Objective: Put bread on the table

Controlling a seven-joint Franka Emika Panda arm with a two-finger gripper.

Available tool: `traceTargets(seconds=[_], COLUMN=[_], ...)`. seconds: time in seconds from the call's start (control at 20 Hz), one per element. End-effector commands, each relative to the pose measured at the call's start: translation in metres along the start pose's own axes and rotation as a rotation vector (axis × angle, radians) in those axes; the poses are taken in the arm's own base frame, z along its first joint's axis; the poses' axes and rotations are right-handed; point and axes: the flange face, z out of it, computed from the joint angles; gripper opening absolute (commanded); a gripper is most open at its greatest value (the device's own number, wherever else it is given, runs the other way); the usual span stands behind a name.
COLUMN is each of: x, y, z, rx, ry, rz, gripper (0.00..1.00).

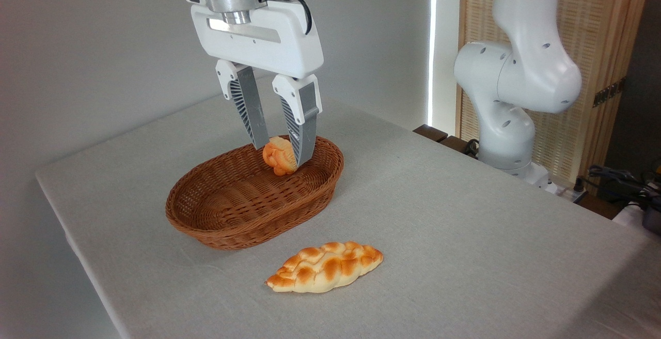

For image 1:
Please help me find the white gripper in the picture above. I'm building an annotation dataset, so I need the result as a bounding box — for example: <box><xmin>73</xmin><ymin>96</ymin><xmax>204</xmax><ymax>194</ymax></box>
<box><xmin>190</xmin><ymin>0</ymin><xmax>325</xmax><ymax>167</ymax></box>

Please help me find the small orange braided bread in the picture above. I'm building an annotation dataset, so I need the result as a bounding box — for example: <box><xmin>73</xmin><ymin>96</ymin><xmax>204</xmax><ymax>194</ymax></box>
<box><xmin>262</xmin><ymin>136</ymin><xmax>299</xmax><ymax>177</ymax></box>

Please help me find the long golden braided bread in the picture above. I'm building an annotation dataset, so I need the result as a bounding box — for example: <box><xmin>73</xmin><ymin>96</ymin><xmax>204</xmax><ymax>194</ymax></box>
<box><xmin>265</xmin><ymin>241</ymin><xmax>385</xmax><ymax>294</ymax></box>

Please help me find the brown oval wicker basket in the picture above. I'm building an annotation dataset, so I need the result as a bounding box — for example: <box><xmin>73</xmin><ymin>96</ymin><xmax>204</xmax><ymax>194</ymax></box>
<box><xmin>165</xmin><ymin>134</ymin><xmax>345</xmax><ymax>251</ymax></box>

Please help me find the dark brown wooden block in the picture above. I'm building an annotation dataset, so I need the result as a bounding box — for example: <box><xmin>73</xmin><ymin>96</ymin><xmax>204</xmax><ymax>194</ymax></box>
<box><xmin>439</xmin><ymin>135</ymin><xmax>480</xmax><ymax>160</ymax></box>
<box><xmin>413</xmin><ymin>124</ymin><xmax>449</xmax><ymax>144</ymax></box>

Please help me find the white tablecloth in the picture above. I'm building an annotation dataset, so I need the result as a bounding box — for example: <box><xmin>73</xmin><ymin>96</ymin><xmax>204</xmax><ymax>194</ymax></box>
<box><xmin>35</xmin><ymin>75</ymin><xmax>661</xmax><ymax>339</ymax></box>

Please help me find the white power strip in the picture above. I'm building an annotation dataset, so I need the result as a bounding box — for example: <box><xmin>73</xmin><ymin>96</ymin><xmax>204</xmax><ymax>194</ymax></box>
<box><xmin>546</xmin><ymin>180</ymin><xmax>589</xmax><ymax>203</ymax></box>

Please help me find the wooden woven folding screen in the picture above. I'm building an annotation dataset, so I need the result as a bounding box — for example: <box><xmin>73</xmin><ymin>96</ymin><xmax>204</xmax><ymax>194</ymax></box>
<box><xmin>455</xmin><ymin>0</ymin><xmax>654</xmax><ymax>191</ymax></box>

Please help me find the dark metal screen hinge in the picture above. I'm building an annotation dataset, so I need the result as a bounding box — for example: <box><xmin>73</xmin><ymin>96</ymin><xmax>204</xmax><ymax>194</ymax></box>
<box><xmin>592</xmin><ymin>78</ymin><xmax>626</xmax><ymax>109</ymax></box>

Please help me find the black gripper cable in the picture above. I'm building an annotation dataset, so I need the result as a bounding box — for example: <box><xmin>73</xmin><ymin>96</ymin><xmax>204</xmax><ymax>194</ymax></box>
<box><xmin>259</xmin><ymin>0</ymin><xmax>313</xmax><ymax>36</ymax></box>

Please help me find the black cable bundle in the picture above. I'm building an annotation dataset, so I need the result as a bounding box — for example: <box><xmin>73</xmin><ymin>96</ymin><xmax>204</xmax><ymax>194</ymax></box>
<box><xmin>573</xmin><ymin>164</ymin><xmax>661</xmax><ymax>211</ymax></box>

